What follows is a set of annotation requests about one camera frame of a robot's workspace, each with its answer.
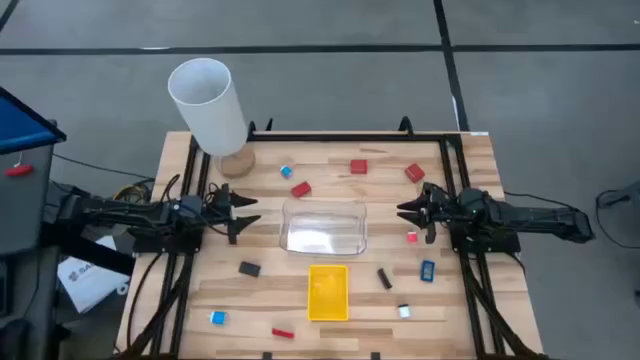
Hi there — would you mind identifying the white cylinder lamp shade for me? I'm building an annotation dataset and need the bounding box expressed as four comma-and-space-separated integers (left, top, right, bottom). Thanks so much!
167, 57, 257, 180

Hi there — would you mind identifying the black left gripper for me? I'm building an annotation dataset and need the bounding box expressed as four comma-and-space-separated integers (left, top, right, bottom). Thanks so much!
202, 182, 263, 246

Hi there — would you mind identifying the black metal stand beam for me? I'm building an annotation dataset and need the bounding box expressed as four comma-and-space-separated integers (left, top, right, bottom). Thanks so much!
39, 222, 137, 277

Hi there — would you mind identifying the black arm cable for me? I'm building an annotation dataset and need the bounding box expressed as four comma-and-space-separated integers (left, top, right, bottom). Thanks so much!
502, 189, 569, 211

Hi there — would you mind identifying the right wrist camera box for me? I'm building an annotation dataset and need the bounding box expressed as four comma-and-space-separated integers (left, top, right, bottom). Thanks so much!
458, 187, 489, 211

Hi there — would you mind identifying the yellow cable bundle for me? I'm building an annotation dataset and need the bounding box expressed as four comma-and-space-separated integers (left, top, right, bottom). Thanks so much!
113, 183, 151, 201

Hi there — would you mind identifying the white printed paper bag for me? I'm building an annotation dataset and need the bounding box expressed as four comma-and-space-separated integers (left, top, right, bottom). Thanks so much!
56, 235, 132, 315

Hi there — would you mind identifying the red tag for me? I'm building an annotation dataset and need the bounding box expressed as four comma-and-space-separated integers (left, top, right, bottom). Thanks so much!
4, 163, 35, 178

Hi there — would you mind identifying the grey console with blue top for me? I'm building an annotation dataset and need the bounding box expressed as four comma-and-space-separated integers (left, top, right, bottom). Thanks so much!
0, 85, 68, 257

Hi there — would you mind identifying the clear plastic container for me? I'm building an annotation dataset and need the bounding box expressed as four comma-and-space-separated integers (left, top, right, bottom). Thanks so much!
278, 198, 369, 257

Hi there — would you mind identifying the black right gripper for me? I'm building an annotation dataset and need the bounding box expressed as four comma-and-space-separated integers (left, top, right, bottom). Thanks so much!
397, 181, 464, 245

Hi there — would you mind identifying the yellow plastic basket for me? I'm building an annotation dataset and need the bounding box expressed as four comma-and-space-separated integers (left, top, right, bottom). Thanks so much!
306, 263, 350, 322

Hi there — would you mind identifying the black floor cable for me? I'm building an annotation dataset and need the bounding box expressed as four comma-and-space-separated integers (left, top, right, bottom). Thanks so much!
52, 153, 156, 184
594, 188, 640, 250

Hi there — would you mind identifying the black rounded object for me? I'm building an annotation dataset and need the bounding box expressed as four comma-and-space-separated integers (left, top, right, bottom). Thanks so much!
0, 317, 31, 360

